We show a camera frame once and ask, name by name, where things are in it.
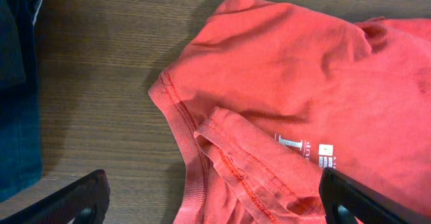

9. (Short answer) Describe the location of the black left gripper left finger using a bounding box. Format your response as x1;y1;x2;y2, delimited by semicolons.
1;170;110;224

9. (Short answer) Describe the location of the red t-shirt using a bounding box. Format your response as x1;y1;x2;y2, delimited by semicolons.
149;0;430;223

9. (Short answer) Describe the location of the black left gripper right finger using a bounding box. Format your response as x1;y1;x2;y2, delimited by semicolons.
319;167;430;224

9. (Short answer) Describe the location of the navy white striped folded garment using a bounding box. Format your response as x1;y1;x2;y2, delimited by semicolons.
1;0;42;201

